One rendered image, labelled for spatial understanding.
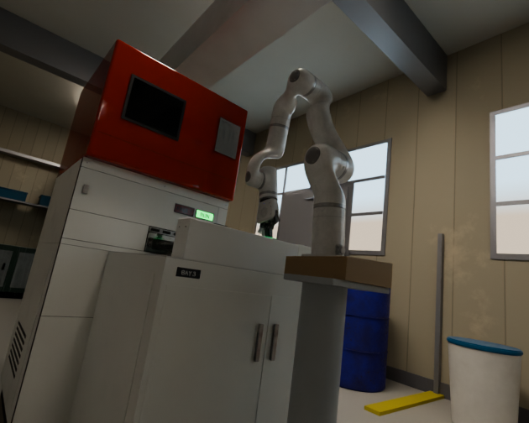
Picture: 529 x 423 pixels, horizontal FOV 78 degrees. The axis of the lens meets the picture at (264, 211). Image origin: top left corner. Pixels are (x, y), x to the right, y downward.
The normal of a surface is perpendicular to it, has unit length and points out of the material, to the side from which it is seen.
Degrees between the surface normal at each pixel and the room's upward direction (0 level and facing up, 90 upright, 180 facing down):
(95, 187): 90
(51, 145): 90
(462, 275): 90
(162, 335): 90
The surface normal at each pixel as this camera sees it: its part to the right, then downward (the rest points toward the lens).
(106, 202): 0.66, -0.07
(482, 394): -0.54, -0.18
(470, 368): -0.79, -0.17
